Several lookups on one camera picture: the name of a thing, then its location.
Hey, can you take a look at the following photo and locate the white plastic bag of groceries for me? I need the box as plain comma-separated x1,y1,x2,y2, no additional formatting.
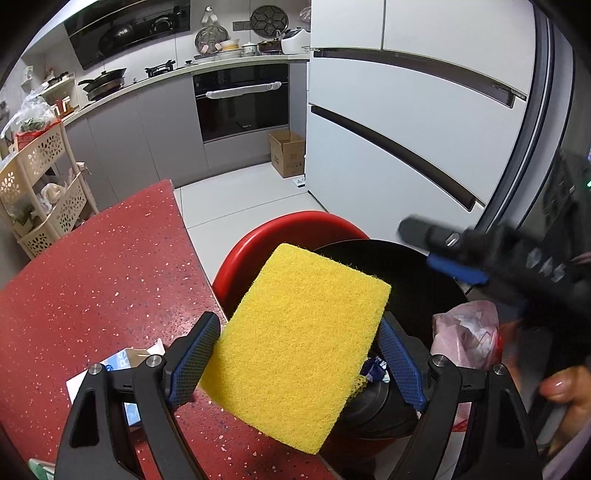
0,90,63,139

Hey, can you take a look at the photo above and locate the red chair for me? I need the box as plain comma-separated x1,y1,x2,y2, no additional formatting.
212,211,419,467

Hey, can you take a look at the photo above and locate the black range hood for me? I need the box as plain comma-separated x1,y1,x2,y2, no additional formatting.
64,0,192,71

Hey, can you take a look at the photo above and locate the cardboard box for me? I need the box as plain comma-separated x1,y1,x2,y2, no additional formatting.
269,130,306,179

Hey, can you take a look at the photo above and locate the grey kitchen base cabinet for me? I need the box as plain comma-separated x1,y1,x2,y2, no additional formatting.
62,60,310,199

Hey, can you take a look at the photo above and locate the pink plastic bag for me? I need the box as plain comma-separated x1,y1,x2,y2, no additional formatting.
431,300,502,370

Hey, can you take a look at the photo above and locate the black trash bin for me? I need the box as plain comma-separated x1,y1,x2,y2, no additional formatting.
314,239,472,444

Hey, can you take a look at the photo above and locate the white rice cooker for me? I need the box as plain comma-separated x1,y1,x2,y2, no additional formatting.
281,28,311,54

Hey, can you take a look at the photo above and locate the round patterned plate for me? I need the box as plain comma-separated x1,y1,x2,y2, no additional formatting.
195,25,230,56

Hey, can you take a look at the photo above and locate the white blue paper carton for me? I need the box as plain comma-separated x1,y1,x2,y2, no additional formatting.
67,339,167,430

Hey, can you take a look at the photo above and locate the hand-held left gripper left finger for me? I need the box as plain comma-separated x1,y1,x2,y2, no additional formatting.
54,311,222,480

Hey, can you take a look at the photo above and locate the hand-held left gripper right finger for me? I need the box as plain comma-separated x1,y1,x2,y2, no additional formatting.
378,313,542,480

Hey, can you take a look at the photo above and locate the beige storage cart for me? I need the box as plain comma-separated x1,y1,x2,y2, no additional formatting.
0,121,100,259

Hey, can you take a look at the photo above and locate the person's right hand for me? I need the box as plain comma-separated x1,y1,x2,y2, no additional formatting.
539,367,591,457

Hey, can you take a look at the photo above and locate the yellow foam fruit net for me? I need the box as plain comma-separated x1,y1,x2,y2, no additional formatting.
346,375,370,400

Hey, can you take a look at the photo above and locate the pale green packet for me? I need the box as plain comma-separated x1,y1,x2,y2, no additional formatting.
28,458,58,480

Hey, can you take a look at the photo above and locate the black frying pan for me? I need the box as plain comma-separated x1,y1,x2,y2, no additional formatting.
78,68,127,100

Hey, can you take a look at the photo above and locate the white refrigerator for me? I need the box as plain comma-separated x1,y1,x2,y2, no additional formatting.
302,0,561,236

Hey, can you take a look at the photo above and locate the red basket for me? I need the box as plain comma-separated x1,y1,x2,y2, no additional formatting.
14,121,63,151

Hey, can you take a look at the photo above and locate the black built-in oven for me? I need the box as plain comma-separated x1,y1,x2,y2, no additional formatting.
191,63,291,144

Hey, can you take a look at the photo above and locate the grey door frame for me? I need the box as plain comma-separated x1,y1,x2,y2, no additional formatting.
471,9,583,241

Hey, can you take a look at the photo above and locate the dark round patterned tray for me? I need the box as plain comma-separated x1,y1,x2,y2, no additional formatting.
250,4,289,38

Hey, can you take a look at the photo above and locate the yellow sponge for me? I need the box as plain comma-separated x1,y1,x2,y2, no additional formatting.
199,243,392,455

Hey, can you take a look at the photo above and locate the blue white packet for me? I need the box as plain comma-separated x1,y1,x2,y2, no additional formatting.
361,356,387,384

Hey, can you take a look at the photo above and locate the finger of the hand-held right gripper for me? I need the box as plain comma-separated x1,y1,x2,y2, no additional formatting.
399,215,491,287

